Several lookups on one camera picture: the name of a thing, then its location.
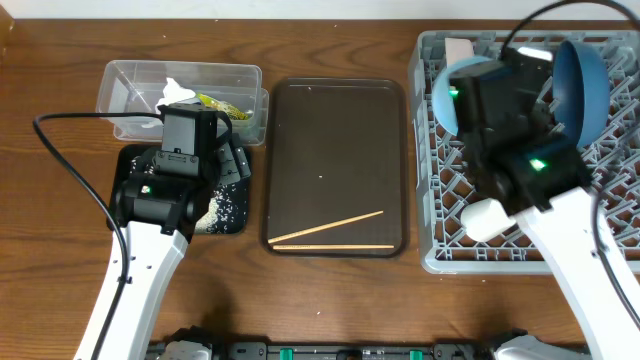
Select light blue bowl with rice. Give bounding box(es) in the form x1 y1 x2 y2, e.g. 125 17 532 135
431 56 493 136

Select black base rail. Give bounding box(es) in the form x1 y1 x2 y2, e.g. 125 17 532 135
144 327 591 360

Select white cup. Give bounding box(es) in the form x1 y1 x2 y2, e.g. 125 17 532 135
460 198 516 242

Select spilled white rice pile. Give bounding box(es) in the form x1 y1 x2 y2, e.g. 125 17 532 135
112 148 250 239

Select yellow snack wrapper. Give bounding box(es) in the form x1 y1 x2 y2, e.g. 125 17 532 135
196 93 250 120

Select pink bowl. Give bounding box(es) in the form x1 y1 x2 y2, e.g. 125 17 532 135
445 38 474 67

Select white crumpled tissue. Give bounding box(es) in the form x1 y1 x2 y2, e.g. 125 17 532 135
143 77 200 114

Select clear plastic bin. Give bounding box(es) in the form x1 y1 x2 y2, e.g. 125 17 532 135
96 60 269 146

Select black tray bin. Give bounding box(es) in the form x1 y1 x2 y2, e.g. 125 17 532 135
109 144 251 235

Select dark blue plate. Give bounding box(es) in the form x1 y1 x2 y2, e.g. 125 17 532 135
552 40 610 148

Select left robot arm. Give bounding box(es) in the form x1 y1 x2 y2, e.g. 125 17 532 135
75 145 251 360

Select brown serving tray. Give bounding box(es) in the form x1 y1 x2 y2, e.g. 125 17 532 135
260 77 409 259

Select grey dishwasher rack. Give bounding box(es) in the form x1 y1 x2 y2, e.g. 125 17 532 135
408 30 639 275

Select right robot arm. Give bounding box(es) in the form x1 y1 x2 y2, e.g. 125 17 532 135
441 42 639 359

